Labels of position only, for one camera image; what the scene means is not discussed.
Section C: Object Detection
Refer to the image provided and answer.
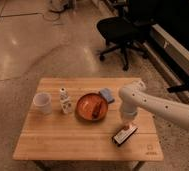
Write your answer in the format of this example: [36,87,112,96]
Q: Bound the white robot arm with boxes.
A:
[119,81,189,132]

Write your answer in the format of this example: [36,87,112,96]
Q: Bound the brown object in bowl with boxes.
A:
[92,102,102,118]

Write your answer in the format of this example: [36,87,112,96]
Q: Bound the blue sponge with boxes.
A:
[99,88,115,103]

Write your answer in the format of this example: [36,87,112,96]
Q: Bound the orange bowl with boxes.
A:
[75,93,108,121]

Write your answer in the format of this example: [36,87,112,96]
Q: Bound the wooden table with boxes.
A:
[13,78,163,162]

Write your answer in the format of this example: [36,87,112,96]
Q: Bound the small white bottle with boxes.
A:
[59,88,72,114]

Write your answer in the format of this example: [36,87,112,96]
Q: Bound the long white bench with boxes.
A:
[150,24,189,99]

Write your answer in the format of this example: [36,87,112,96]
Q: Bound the white plastic cup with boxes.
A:
[33,92,52,114]

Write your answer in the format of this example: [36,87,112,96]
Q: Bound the black office chair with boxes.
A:
[96,0,159,71]

